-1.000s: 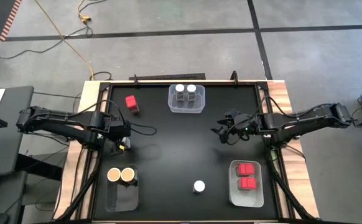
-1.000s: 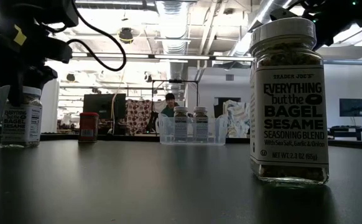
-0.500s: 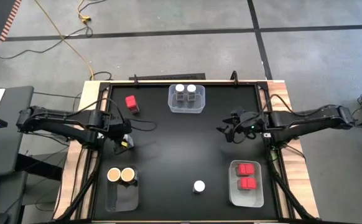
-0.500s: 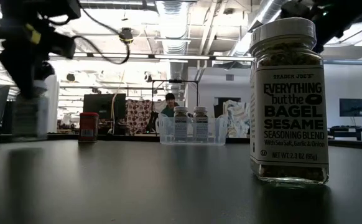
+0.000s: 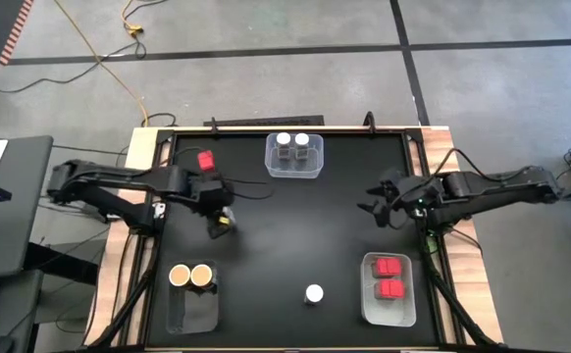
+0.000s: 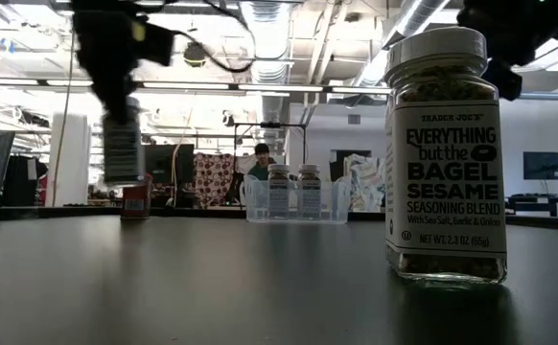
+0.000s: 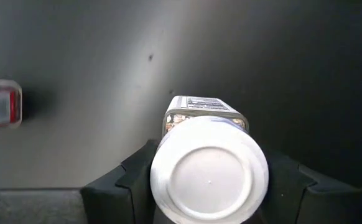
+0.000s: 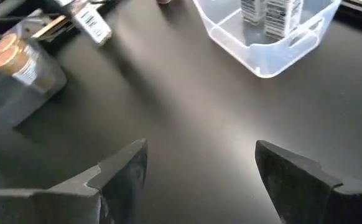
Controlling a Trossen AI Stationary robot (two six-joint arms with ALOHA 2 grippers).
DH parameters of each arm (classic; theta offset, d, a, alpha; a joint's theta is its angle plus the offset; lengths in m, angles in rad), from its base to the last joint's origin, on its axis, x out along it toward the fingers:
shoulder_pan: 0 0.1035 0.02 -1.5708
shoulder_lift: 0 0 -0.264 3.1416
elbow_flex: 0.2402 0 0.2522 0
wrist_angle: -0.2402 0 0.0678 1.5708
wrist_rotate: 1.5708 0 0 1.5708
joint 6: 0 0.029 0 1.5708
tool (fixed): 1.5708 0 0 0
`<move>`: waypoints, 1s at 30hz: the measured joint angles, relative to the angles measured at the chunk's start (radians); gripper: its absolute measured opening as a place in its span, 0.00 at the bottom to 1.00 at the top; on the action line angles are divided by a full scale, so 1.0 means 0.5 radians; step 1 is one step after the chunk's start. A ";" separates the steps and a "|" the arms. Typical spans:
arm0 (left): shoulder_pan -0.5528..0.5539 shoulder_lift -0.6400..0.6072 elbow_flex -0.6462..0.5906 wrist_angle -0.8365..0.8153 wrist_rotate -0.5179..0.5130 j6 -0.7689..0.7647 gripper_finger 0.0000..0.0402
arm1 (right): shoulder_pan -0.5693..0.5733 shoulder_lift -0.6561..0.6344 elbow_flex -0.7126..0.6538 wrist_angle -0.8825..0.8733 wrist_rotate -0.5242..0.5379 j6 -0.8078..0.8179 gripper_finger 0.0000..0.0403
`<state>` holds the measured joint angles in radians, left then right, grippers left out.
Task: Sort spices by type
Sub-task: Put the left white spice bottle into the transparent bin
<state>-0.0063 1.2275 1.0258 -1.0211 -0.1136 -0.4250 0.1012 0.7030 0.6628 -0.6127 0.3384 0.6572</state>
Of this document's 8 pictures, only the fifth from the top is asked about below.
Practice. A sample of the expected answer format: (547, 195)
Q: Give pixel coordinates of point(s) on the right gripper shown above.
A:
(413, 191)

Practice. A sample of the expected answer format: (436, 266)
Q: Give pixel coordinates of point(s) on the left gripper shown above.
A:
(212, 191)

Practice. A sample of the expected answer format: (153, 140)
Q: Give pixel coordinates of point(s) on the white-lidded bagel seasoning jar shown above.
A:
(283, 139)
(301, 139)
(230, 215)
(314, 292)

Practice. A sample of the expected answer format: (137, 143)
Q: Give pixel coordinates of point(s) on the tan cup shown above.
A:
(202, 275)
(179, 275)

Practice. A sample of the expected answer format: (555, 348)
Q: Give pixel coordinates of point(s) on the red-lidded smoked paprika tin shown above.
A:
(389, 289)
(387, 267)
(206, 159)

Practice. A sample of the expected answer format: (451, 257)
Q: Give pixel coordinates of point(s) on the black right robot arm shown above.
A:
(501, 186)

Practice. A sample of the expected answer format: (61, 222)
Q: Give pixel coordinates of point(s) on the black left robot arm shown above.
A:
(119, 174)

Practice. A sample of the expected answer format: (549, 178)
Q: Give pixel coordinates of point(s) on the black arched clamp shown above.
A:
(370, 122)
(213, 126)

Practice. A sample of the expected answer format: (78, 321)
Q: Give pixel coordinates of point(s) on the clear plastic bin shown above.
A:
(293, 170)
(192, 314)

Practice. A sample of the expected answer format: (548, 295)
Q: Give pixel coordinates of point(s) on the white plastic bin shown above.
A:
(388, 314)

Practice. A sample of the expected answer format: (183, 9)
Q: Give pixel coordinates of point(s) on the long black bar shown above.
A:
(266, 120)

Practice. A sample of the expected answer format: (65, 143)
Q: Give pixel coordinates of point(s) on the grey side desk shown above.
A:
(6, 235)

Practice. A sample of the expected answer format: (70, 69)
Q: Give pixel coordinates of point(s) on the black rig frame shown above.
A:
(339, 131)

